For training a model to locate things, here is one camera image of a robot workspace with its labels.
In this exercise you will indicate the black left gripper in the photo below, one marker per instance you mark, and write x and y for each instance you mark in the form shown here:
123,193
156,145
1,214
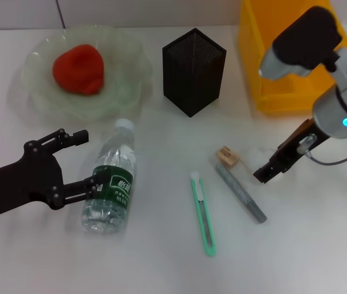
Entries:
23,180

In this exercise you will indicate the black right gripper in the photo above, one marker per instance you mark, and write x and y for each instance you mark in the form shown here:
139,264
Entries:
296,147

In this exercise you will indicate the grey marker pen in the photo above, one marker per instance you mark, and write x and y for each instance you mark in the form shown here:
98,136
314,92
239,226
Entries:
238,186

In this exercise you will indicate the clear water bottle green label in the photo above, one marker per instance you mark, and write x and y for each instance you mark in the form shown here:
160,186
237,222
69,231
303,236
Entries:
112,153

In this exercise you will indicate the tan eraser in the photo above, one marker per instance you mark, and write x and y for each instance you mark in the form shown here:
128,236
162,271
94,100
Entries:
228,156

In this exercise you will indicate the green utility knife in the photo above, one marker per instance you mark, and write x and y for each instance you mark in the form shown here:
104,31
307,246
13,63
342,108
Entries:
202,214

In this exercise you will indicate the red orange fruit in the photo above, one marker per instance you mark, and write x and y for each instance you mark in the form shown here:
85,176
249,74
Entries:
78,67

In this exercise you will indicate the pale green glass fruit plate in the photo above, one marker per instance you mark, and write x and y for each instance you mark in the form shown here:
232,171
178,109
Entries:
124,61

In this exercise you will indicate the black mesh pen holder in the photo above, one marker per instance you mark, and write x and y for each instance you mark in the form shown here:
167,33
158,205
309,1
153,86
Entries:
192,76

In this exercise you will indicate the yellow plastic bin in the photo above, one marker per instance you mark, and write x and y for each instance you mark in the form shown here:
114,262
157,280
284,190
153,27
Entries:
253,61

